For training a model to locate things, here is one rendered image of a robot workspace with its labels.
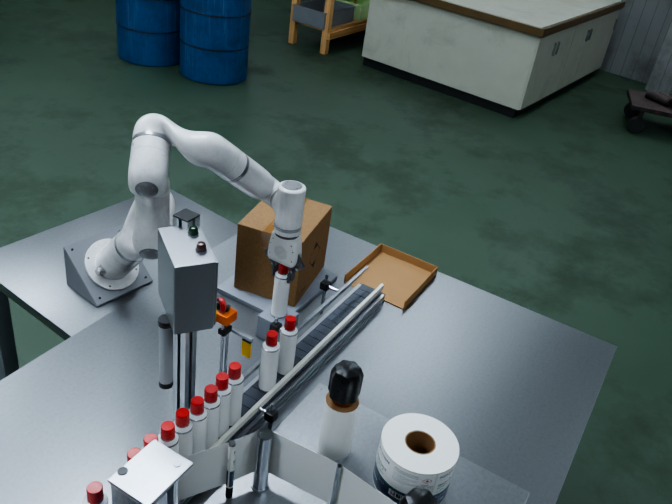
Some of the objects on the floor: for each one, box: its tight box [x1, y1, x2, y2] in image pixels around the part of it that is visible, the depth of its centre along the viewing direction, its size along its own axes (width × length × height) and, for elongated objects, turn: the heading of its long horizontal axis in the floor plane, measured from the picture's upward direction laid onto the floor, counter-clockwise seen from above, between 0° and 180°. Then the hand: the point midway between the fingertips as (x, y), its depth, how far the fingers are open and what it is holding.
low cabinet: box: [362, 0, 626, 118], centre depth 793 cm, size 196×252×91 cm
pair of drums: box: [115, 0, 252, 85], centre depth 672 cm, size 83×141×100 cm, turn 42°
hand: (283, 273), depth 220 cm, fingers closed on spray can, 5 cm apart
